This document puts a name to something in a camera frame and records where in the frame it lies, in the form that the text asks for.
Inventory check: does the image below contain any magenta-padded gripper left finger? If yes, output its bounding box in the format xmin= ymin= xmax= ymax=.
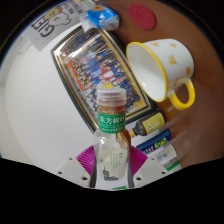
xmin=56 ymin=145 xmax=98 ymax=188

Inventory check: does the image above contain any white blue-capped lotion bottle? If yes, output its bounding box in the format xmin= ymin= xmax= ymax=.
xmin=148 ymin=144 xmax=177 ymax=163

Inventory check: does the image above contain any white yellow-rimmed enamel mug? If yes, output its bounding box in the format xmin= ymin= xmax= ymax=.
xmin=125 ymin=38 xmax=196 ymax=111

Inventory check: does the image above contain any gold-framed group photo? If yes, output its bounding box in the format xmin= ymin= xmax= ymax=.
xmin=50 ymin=25 xmax=158 ymax=133

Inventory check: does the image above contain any amber yellow-labelled pump bottle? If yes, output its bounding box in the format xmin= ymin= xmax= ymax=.
xmin=128 ymin=111 xmax=168 ymax=138

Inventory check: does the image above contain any dark blue pump bottle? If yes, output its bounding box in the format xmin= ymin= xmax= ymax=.
xmin=135 ymin=129 xmax=173 ymax=153

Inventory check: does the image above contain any white printed gift bag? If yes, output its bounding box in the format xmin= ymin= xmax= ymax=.
xmin=22 ymin=0 xmax=96 ymax=52

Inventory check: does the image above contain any flat round red coaster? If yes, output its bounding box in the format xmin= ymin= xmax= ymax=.
xmin=128 ymin=3 xmax=157 ymax=31

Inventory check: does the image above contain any clear green-labelled drink bottle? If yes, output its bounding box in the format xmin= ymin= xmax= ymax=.
xmin=92 ymin=87 xmax=132 ymax=183

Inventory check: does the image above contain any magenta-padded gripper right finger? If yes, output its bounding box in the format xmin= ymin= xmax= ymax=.
xmin=126 ymin=145 xmax=169 ymax=188

